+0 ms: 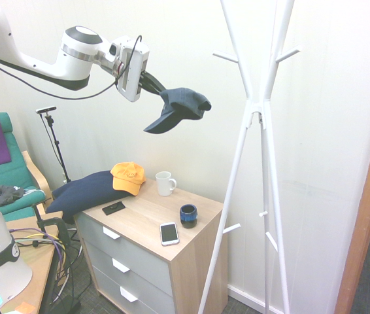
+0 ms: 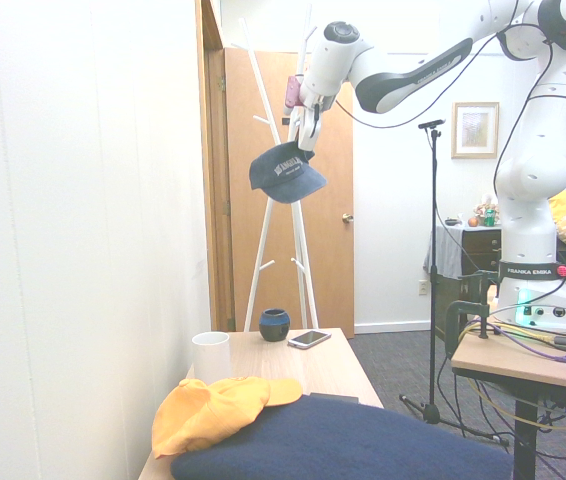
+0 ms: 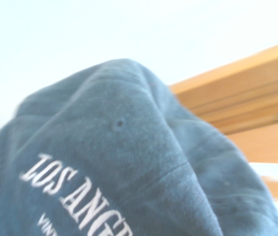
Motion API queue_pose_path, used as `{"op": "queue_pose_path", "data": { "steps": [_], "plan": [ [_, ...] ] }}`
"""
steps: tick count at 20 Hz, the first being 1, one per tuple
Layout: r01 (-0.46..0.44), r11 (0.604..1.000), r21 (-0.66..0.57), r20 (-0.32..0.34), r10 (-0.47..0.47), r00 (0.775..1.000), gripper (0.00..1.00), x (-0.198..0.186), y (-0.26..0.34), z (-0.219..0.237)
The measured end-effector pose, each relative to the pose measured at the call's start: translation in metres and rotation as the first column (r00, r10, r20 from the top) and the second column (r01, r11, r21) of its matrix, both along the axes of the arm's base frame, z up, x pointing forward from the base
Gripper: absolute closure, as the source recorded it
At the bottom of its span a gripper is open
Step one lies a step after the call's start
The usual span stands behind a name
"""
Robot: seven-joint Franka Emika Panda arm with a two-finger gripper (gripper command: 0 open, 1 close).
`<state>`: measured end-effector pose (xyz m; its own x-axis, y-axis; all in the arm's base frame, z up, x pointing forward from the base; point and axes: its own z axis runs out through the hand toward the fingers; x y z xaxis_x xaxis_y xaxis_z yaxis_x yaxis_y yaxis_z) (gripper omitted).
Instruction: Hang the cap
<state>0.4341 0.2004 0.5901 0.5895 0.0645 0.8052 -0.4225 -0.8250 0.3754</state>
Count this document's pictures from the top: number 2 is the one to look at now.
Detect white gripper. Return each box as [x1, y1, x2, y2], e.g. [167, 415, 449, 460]
[281, 89, 322, 152]

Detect navy blue baseball cap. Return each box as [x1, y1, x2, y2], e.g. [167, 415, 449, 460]
[249, 140, 328, 204]

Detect yellow baseball cap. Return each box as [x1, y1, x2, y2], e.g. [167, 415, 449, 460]
[151, 377, 304, 460]

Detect brown wooden door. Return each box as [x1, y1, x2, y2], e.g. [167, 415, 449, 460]
[195, 0, 357, 337]

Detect white wooden coat rack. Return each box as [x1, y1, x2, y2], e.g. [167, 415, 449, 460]
[231, 4, 320, 334]

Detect grey cloth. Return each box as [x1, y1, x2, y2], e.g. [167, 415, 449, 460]
[422, 224, 466, 279]

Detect dark blue round ceramic pot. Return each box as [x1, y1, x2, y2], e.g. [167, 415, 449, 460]
[258, 307, 292, 343]

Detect decorative flower figurine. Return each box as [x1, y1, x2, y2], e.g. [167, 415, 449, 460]
[472, 192, 502, 226]

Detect white smartphone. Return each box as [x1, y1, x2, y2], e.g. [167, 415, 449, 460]
[287, 329, 333, 350]

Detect dark wooden dresser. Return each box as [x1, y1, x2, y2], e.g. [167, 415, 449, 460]
[461, 227, 566, 301]

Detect light wooden side table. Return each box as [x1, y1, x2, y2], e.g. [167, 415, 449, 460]
[137, 327, 385, 480]

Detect black metal table clamp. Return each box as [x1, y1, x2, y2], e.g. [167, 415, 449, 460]
[445, 269, 502, 359]

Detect white cylindrical cup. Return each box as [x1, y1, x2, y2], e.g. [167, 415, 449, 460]
[191, 331, 232, 385]

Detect dark blue felt cushion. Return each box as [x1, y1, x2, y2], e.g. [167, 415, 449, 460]
[169, 395, 515, 480]

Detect light wooden robot table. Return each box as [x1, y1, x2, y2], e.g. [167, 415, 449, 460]
[450, 289, 566, 480]

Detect pink wrist camera mount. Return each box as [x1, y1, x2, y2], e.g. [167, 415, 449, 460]
[284, 75, 305, 109]

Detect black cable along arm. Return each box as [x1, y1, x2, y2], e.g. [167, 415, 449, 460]
[312, 0, 566, 166]

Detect framed wall picture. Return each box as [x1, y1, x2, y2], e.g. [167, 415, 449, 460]
[451, 101, 500, 160]

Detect black camera tripod stand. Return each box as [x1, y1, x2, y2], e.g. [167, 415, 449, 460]
[398, 119, 510, 446]

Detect yellow cable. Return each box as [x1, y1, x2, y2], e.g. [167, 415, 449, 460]
[455, 319, 566, 436]

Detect purple cable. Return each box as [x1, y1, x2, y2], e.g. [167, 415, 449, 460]
[482, 324, 566, 362]

